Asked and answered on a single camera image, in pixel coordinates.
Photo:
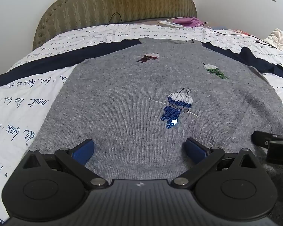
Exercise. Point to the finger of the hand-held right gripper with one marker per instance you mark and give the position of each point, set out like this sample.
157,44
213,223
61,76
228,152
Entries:
259,137

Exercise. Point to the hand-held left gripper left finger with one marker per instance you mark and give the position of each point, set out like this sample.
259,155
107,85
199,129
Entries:
85,149

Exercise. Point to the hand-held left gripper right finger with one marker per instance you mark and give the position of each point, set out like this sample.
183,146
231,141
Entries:
195,149

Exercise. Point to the grey knit sweater navy sleeves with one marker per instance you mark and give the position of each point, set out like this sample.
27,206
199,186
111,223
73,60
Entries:
122,94

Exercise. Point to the white script-printed quilt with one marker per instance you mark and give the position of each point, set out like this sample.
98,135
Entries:
26,103

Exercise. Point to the cream puffy jacket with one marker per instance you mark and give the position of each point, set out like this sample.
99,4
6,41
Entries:
276,38

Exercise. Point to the floral patterned cloth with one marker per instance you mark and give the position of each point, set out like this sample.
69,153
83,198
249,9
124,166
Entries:
241,31

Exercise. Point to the purple cloth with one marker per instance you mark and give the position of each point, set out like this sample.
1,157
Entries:
191,21

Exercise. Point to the white power strip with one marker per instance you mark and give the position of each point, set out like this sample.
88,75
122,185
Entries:
168,23

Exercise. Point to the olive upholstered headboard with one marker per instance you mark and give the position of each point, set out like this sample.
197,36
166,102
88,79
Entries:
108,2

